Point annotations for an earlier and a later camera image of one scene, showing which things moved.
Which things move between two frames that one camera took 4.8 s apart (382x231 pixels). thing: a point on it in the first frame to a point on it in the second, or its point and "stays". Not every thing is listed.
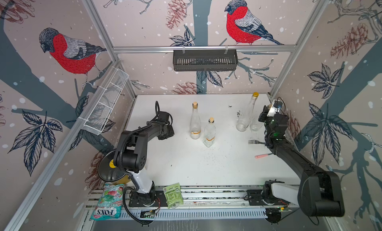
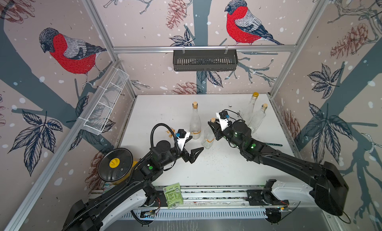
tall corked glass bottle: [195, 126] stays
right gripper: [264, 115] to [218, 131]
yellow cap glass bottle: [242, 123] stays
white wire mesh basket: [99, 116] stays
